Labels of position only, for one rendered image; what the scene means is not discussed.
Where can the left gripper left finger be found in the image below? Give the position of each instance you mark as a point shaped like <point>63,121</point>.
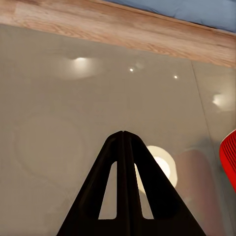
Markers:
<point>82,219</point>

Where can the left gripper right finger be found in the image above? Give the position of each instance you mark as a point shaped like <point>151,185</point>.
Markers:
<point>171,216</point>

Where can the coffee table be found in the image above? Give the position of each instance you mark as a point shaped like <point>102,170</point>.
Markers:
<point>61,97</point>

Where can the sofa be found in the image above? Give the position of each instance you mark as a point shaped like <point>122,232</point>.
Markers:
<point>215,15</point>

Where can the radio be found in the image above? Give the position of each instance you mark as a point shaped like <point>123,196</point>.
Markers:
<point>227,154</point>

